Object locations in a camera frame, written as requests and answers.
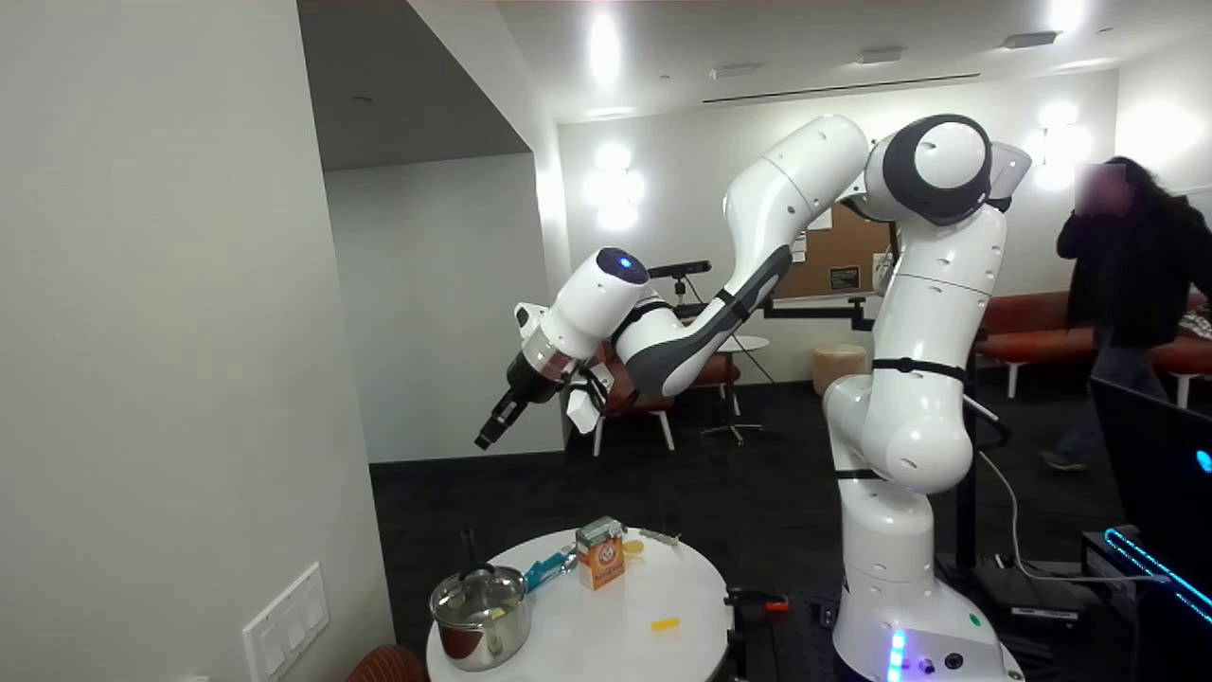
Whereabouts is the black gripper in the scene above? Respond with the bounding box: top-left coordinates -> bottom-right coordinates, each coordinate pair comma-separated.
473,356 -> 565,451

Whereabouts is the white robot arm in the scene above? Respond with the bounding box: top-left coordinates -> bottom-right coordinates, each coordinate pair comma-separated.
477,114 -> 1029,682

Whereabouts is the teal blue tool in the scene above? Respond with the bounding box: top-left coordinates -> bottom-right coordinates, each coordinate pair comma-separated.
524,554 -> 578,596

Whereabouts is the orange box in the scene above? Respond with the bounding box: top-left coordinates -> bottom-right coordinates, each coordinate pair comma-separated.
578,514 -> 625,591

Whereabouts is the steel cooking pot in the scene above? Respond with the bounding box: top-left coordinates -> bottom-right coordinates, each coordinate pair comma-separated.
430,563 -> 532,672

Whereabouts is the red chair with white legs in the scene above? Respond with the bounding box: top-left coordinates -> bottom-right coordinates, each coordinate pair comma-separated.
581,352 -> 743,461

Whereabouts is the small round white side table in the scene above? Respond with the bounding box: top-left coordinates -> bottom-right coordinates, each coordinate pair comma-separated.
695,330 -> 774,447

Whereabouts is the yellow small item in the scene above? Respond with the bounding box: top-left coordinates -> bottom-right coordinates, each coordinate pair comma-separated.
648,618 -> 682,638

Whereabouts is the cork bulletin board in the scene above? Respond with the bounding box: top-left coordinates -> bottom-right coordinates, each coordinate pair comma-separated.
777,206 -> 894,294

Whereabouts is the orange red sofa bench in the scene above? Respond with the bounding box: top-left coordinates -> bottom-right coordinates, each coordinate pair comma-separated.
975,293 -> 1212,404

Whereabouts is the black computer monitor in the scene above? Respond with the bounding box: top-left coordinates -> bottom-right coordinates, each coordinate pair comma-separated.
1090,379 -> 1212,682

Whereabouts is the person in dark clothes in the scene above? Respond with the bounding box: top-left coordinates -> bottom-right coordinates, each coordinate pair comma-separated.
1040,153 -> 1212,479

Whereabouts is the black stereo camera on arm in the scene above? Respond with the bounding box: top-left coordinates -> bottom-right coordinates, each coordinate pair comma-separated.
648,263 -> 711,302

